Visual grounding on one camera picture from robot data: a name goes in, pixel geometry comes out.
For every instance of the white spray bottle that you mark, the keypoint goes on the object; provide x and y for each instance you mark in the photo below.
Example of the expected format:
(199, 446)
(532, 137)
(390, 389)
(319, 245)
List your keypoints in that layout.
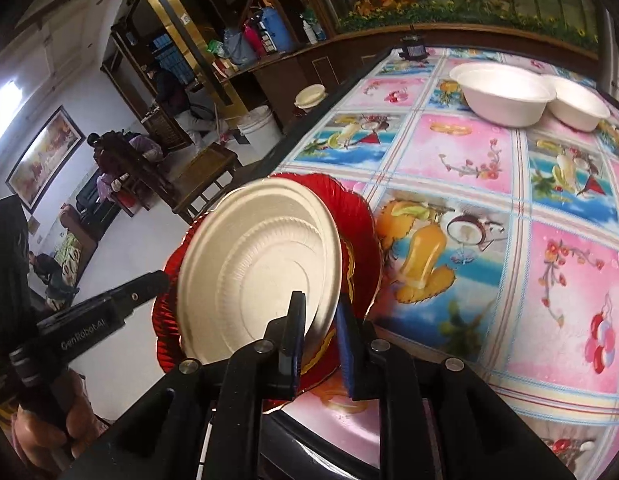
(309, 30)

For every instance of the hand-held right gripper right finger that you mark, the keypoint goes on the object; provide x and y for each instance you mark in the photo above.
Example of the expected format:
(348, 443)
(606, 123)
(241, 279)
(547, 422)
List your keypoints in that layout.
(345, 350)

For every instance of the cream plastic tub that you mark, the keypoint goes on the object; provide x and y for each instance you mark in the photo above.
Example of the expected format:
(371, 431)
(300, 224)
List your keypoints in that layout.
(309, 96)

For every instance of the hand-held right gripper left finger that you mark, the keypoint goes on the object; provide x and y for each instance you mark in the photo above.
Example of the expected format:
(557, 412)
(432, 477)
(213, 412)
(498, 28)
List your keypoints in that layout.
(297, 340)

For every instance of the brown sofa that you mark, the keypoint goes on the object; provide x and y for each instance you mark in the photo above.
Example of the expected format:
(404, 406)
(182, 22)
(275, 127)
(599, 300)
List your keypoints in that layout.
(72, 220)

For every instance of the printed fruit and flower tablecloth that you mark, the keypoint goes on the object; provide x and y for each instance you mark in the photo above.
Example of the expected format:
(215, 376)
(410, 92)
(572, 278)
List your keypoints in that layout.
(464, 145)

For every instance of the framed wall painting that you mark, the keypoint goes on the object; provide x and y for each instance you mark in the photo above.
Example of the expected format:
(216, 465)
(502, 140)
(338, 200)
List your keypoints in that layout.
(44, 157)

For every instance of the grey bag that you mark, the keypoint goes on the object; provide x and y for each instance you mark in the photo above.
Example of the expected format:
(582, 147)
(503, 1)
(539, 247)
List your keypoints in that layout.
(237, 47)

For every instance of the red bottle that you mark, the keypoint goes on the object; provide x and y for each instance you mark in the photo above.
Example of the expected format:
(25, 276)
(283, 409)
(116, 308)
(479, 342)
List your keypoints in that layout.
(253, 40)

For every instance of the small white paper bowl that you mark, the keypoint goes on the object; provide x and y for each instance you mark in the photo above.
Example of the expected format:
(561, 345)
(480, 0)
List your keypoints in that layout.
(579, 110)

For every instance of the wooden stool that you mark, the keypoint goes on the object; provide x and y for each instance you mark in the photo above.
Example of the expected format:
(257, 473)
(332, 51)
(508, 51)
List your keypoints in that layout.
(204, 167)

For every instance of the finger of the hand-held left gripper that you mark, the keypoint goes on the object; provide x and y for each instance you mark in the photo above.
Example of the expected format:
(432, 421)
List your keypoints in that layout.
(142, 292)

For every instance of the cream paper plate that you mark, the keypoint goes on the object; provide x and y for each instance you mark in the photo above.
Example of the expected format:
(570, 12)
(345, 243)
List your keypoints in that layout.
(249, 270)

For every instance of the large white paper bowl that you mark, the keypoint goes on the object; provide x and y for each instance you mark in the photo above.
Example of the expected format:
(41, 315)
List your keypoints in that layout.
(504, 105)

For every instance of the person's left hand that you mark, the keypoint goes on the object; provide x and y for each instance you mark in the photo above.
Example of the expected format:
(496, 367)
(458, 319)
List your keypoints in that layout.
(84, 405)

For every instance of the white plastic bucket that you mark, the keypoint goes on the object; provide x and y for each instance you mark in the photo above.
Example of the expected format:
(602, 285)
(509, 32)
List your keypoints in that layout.
(259, 132)

